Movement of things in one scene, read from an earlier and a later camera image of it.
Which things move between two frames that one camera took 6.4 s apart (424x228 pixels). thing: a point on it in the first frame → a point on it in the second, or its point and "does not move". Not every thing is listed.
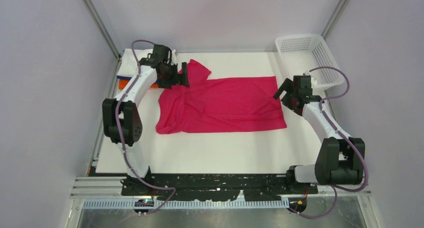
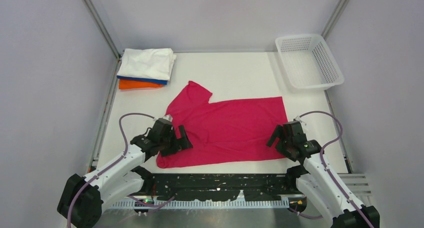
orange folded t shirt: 123,82 does not move
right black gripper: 287,86 → 279,132
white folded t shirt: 128,66 does not move
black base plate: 254,187 does not move
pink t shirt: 215,104 → 225,131
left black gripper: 181,79 → 179,144
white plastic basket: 299,54 does not move
